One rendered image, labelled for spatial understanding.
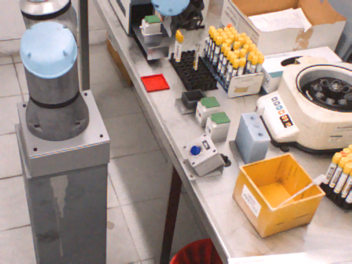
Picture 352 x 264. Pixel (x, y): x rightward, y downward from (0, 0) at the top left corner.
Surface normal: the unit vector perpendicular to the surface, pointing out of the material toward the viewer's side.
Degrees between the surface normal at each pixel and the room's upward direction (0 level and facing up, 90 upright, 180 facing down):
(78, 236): 90
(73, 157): 90
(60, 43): 10
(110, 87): 0
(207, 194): 0
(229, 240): 0
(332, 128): 90
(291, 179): 90
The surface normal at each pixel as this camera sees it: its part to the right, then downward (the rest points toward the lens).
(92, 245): 0.30, 0.69
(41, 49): 0.03, -0.57
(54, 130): 0.00, 0.51
